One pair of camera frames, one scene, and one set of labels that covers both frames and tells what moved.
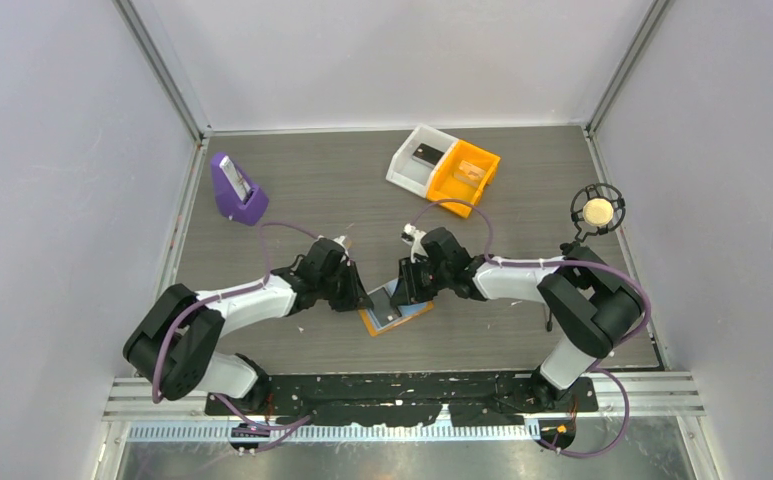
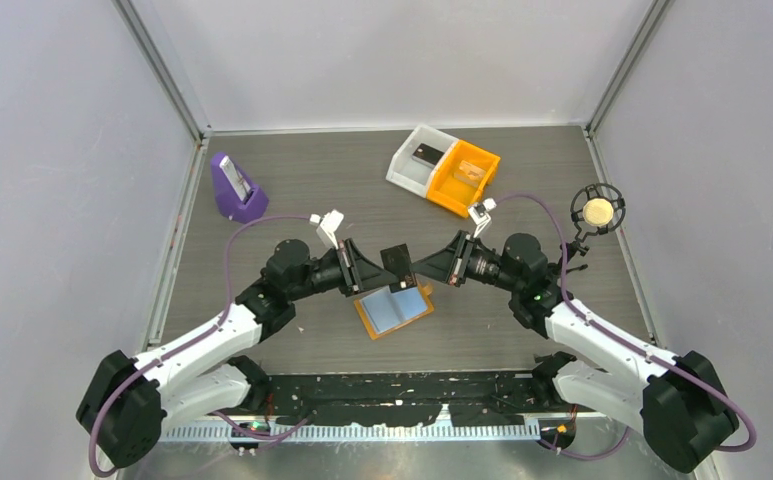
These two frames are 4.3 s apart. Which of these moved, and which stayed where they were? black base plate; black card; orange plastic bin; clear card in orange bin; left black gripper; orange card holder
Moved: black card; left black gripper
Stayed: orange card holder; orange plastic bin; clear card in orange bin; black base plate
